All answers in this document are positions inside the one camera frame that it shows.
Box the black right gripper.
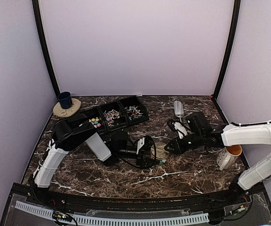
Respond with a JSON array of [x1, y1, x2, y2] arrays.
[[164, 131, 204, 155]]

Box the white round lid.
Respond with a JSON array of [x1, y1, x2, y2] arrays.
[[150, 142, 169, 160]]

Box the metal candy scoop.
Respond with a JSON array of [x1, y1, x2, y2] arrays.
[[173, 100, 184, 122]]

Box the black three-compartment candy tray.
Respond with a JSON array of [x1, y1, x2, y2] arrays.
[[81, 96, 149, 135]]

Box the clear plastic cup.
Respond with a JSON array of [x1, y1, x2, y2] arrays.
[[156, 159, 167, 165]]

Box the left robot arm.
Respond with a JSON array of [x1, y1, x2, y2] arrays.
[[29, 114, 159, 205]]

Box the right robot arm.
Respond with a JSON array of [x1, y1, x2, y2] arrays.
[[164, 112, 271, 204]]

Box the white ceramic mug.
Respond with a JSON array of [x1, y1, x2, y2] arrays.
[[216, 145, 242, 171]]

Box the round wooden coaster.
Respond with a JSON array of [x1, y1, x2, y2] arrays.
[[53, 98, 81, 118]]

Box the dark blue cup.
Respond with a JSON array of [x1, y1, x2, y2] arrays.
[[57, 91, 72, 109]]

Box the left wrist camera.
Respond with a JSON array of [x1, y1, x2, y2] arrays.
[[136, 137, 145, 154]]

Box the black camera cable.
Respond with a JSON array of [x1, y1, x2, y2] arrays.
[[116, 138, 141, 168]]

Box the white slotted cable duct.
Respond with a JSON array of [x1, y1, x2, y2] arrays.
[[14, 201, 210, 226]]

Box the black frame post right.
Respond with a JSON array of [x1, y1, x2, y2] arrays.
[[211, 0, 241, 102]]

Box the black frame post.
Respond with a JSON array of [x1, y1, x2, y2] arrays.
[[32, 0, 60, 97], [211, 0, 241, 102]]

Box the black frame post left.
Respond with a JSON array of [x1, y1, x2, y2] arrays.
[[32, 0, 60, 97]]

